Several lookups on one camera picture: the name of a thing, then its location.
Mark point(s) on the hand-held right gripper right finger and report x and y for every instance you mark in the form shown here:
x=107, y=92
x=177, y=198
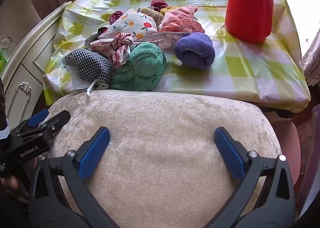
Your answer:
x=230, y=154

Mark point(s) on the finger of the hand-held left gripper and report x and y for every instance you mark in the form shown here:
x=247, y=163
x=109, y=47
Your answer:
x=37, y=118
x=57, y=119

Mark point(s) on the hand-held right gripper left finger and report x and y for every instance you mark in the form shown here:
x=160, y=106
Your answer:
x=93, y=154

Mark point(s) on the yellow soft block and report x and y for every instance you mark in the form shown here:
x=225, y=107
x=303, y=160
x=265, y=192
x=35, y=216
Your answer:
x=168, y=9

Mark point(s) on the person's left hand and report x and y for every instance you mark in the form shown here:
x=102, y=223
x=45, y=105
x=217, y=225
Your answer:
x=10, y=183

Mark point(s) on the pink chair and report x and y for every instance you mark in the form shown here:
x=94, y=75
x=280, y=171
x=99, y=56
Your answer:
x=290, y=148

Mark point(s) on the cream ornate cabinet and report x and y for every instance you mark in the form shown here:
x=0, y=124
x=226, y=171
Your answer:
x=27, y=55

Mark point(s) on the houndstooth fabric pouch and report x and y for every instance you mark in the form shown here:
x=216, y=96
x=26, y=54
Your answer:
x=92, y=65

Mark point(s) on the beige velvet stool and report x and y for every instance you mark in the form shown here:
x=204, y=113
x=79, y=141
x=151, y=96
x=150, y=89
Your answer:
x=160, y=138

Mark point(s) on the green checkered plastic tablecloth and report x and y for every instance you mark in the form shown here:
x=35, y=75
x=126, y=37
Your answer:
x=237, y=68

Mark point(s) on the red patterned fabric scrunchie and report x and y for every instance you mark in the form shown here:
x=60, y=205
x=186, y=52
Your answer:
x=121, y=43

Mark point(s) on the green knit cloth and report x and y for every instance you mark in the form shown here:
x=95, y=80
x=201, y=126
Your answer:
x=142, y=65

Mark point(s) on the purple knit roll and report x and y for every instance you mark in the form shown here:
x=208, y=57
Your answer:
x=192, y=48

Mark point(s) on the maroon rolled knit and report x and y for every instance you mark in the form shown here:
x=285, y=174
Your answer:
x=116, y=17

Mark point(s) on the white fruit-print cloth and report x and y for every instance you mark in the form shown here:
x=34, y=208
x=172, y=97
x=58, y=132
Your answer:
x=135, y=24

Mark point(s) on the red plastic jug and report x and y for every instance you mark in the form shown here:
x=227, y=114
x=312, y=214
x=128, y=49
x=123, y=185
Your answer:
x=247, y=13

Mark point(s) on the pink ruffled cloth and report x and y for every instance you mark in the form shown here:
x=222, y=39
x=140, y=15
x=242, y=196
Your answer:
x=177, y=22

